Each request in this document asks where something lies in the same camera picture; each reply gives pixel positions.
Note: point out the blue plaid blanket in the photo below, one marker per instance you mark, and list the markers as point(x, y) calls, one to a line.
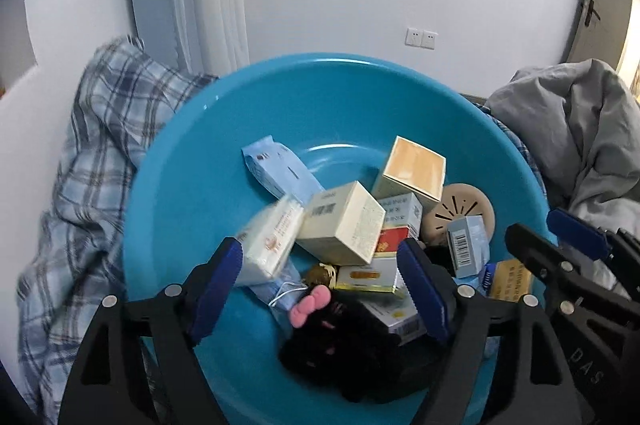
point(90, 155)

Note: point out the wrapped blue face mask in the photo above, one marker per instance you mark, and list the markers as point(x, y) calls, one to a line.
point(272, 295)

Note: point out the blue plastic basin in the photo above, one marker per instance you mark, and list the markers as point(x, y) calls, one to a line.
point(200, 155)

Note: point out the grey duvet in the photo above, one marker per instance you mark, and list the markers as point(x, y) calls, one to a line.
point(575, 130)

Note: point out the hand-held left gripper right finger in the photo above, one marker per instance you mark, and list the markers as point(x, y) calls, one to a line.
point(422, 295)

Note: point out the orange top cream box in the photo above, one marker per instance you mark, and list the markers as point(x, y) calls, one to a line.
point(412, 167)

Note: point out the tan round vented disc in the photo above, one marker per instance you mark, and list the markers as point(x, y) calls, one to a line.
point(465, 205)

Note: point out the blue white mask packet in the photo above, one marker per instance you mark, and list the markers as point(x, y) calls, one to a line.
point(272, 167)

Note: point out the gold box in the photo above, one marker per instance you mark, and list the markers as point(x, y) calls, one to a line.
point(512, 280)

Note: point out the plain cream box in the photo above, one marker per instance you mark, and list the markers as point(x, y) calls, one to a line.
point(345, 225)

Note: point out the white pale blue box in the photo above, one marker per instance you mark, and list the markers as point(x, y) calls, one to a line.
point(400, 322)

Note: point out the red and white box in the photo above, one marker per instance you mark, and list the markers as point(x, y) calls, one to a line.
point(367, 277)

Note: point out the white wall socket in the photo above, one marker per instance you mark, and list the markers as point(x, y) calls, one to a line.
point(430, 39)
point(414, 36)

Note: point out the white printed medicine box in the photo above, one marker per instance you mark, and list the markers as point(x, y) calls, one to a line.
point(400, 210)

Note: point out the pale white packet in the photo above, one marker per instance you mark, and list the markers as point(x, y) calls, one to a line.
point(270, 245)

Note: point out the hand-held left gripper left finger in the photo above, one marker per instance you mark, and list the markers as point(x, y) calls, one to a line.
point(215, 295)

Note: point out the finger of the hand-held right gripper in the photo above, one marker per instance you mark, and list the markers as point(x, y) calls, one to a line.
point(540, 255)
point(577, 232)

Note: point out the pale blue barcode carton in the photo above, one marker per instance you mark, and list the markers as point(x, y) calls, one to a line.
point(467, 245)

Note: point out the gold foil ball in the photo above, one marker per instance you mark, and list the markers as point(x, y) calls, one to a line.
point(319, 276)

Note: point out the black plush toy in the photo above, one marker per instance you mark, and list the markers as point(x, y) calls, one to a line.
point(340, 345)

